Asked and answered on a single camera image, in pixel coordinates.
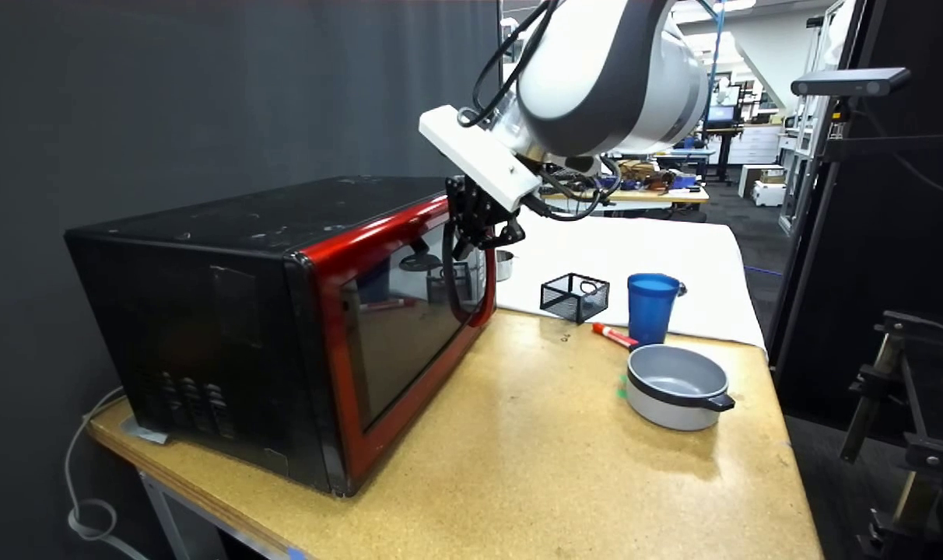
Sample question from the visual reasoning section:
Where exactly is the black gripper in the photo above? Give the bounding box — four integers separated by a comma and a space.
440, 175, 529, 255

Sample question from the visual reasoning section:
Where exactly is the red black microwave door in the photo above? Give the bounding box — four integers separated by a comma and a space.
305, 195, 502, 498

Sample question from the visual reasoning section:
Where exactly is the black mesh box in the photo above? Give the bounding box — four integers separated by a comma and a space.
538, 272, 612, 326

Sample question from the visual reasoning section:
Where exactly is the blue plastic cup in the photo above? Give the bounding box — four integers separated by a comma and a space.
626, 272, 692, 350

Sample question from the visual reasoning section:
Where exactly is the black red microwave body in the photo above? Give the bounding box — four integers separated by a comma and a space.
63, 175, 450, 491

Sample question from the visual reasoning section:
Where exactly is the white table cloth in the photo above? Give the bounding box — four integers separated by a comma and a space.
495, 211, 769, 352

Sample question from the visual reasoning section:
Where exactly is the red white marker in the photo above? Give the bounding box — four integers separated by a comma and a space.
588, 321, 640, 352

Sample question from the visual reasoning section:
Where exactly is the dark backdrop curtain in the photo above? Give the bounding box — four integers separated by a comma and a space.
0, 0, 506, 560

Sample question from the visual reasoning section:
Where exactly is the black stand with clamps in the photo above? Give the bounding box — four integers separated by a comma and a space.
836, 308, 943, 560

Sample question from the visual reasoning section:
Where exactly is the white wrist mount plate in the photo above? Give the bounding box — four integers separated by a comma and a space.
416, 104, 543, 217

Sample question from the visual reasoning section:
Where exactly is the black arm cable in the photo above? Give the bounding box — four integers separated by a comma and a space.
457, 0, 564, 133

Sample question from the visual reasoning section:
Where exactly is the grey pot with black handles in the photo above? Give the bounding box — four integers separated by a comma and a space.
622, 342, 737, 435

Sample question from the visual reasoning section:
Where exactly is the black bar camera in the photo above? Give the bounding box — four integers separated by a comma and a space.
787, 66, 916, 104

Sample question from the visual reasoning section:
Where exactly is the white power cable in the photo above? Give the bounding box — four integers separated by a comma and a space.
63, 384, 153, 560

